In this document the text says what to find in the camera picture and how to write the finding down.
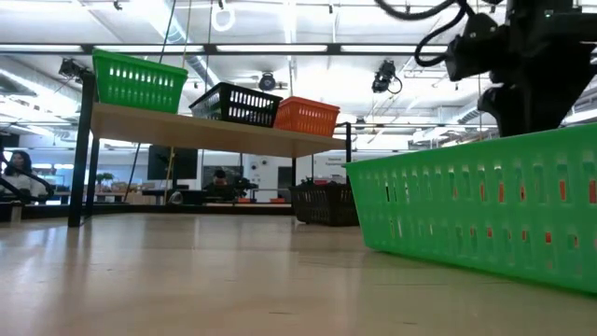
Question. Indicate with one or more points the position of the green plastic slotted basket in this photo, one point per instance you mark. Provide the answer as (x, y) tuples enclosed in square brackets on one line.
[(466, 212), (140, 102)]

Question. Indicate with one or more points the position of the black plastic slotted basket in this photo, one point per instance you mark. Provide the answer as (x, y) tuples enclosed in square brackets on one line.
[(205, 107), (322, 205)]

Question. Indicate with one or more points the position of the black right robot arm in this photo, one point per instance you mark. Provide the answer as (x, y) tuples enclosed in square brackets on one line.
[(536, 28)]

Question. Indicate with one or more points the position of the wooden shelf black legs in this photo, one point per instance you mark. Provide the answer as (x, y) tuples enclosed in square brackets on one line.
[(186, 133)]

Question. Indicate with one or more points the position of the overhead LED light bar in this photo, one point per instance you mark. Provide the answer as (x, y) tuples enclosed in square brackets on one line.
[(333, 48)]

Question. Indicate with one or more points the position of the black round ceiling device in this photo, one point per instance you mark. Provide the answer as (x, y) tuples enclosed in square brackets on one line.
[(267, 82)]

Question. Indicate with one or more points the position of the person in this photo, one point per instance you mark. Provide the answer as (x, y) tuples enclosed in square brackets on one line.
[(219, 179), (21, 163)]

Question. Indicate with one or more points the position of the black monitor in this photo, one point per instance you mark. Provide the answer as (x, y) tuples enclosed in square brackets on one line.
[(184, 163)]

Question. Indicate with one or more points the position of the small green plant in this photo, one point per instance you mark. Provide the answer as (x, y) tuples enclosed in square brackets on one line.
[(105, 177)]

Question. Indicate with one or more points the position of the black overhead camera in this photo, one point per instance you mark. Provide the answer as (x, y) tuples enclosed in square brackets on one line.
[(384, 74)]

